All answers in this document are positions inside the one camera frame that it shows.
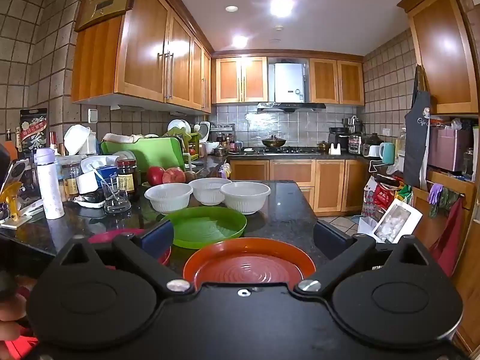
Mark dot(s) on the green dish rack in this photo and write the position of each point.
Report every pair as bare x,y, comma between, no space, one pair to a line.
193,146

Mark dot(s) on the white window box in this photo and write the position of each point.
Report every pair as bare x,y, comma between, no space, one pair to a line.
397,221

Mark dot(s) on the wooden base cabinets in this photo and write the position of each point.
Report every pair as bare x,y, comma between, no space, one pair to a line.
330,183

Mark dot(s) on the black kitchen appliance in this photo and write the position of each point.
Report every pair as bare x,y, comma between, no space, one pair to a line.
337,138

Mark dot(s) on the white bowl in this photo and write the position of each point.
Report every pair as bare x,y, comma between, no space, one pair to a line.
167,198
210,193
245,198

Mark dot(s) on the orange-red plate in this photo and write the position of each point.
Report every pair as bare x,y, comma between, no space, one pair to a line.
247,255

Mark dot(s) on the blue tissue pack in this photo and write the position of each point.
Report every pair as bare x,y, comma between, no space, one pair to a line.
108,170

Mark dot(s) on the dark sauce jar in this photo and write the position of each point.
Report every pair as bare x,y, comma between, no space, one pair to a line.
126,178

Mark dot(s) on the wok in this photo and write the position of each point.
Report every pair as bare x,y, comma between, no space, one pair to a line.
273,142

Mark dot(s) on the metal spoon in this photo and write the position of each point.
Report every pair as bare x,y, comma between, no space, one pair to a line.
98,175

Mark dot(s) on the long wooden wall cabinet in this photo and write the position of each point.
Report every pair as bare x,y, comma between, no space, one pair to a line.
146,41

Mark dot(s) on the purple lid water bottle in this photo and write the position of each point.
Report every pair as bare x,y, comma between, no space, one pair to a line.
50,191

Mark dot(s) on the clear jar yellow label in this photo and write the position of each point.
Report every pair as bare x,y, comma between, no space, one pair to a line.
70,182

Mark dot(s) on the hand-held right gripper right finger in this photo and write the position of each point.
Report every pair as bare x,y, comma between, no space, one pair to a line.
322,238

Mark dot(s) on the streaked red apple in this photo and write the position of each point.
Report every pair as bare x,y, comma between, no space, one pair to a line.
174,176

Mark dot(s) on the dark apron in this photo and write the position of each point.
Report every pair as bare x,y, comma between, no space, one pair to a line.
416,138

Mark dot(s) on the orange box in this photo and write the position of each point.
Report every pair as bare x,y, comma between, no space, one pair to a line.
13,154

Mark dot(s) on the white plate in rack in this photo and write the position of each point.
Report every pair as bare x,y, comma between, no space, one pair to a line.
176,125

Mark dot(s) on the person's left hand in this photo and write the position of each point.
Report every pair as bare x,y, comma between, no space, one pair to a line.
13,317

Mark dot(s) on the clear glass beaker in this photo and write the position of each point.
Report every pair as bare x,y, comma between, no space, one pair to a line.
116,198

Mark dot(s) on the red snack bag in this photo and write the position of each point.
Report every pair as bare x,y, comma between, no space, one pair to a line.
378,198

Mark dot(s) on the gas stove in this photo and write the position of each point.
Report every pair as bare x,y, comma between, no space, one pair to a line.
292,150

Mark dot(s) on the white wall socket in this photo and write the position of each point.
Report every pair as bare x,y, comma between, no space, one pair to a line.
92,115

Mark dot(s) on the white rice cooker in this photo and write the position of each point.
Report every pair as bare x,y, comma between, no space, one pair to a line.
205,131

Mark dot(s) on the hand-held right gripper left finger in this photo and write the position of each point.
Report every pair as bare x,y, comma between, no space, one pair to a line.
159,238

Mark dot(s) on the white dish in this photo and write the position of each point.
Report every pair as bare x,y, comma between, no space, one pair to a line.
125,156

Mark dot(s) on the phone on yellow stand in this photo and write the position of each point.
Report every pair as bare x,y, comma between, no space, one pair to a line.
13,189

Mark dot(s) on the teal kettle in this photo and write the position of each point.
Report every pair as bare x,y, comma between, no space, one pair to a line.
387,153

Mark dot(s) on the pink appliance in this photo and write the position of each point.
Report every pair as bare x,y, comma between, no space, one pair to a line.
450,150

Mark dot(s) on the green cutting board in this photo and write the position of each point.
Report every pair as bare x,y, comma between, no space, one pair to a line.
150,155

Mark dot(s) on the white towel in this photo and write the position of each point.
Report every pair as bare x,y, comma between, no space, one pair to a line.
127,138

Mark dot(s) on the dark red plate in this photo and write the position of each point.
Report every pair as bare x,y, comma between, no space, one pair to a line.
108,237

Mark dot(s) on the red hanging cloth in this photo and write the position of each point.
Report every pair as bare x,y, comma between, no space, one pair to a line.
448,236

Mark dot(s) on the stainless steel pot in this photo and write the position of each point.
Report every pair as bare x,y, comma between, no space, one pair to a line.
353,124

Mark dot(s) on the white plastic bag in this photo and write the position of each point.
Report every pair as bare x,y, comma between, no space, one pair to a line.
95,163

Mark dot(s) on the white water heater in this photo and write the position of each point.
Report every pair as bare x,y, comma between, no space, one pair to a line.
288,82

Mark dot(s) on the white tray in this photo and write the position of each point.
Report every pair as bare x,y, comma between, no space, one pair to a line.
90,202

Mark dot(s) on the amber glass pot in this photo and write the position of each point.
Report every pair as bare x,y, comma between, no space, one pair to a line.
323,146

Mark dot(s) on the tall wooden cabinet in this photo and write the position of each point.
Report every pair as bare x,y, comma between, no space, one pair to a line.
440,52

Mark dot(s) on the range hood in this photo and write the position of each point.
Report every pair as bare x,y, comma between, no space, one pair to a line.
290,107

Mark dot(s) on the ceiling light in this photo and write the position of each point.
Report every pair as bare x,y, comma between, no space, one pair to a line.
231,8
240,41
282,4

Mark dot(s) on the row of condiment bottles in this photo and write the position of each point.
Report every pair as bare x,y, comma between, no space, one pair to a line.
227,144

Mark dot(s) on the glass jar appliance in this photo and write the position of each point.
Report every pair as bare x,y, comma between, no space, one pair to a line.
354,144

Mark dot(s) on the black tea package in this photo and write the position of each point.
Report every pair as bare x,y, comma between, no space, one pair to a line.
33,135

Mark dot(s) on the white base cooking pot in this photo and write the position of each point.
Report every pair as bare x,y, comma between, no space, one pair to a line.
372,150

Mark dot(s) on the purple rubber gloves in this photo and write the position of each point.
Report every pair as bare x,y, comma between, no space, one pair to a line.
435,193

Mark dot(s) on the green plate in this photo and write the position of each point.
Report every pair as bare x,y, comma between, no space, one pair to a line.
210,228

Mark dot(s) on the red cap white bottle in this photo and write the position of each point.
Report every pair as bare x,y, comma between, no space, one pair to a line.
53,144

